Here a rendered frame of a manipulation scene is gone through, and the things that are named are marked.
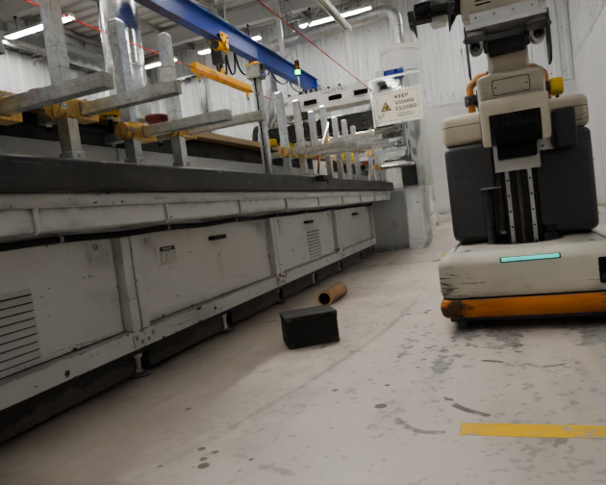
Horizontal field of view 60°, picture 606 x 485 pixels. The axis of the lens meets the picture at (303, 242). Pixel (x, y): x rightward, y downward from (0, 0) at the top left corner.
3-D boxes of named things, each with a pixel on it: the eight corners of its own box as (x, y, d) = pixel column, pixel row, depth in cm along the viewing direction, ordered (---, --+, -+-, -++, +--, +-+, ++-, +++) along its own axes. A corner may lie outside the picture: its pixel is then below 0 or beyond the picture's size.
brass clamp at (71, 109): (101, 121, 142) (98, 102, 142) (63, 114, 129) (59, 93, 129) (83, 125, 144) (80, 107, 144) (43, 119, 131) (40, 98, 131)
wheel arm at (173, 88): (183, 97, 129) (181, 80, 129) (175, 95, 126) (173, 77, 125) (48, 129, 144) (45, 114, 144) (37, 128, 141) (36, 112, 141)
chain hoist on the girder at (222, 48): (236, 75, 797) (232, 42, 795) (225, 70, 766) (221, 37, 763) (221, 79, 806) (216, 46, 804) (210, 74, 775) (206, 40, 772)
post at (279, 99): (294, 184, 276) (282, 91, 274) (291, 184, 273) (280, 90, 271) (288, 185, 278) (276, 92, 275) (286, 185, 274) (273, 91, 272)
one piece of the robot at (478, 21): (468, 83, 191) (462, 22, 190) (552, 66, 181) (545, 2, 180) (466, 74, 176) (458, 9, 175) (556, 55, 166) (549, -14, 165)
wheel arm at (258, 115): (266, 122, 176) (265, 109, 175) (263, 121, 172) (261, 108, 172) (158, 143, 191) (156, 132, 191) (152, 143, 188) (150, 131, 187)
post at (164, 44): (189, 172, 183) (170, 33, 180) (184, 172, 180) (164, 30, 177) (181, 174, 184) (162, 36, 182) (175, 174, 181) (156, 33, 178)
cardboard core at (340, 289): (345, 281, 301) (330, 291, 273) (347, 294, 302) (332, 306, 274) (333, 282, 304) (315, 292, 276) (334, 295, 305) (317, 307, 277)
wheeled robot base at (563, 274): (455, 291, 253) (449, 240, 251) (605, 281, 230) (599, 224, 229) (441, 324, 190) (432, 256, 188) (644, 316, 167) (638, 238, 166)
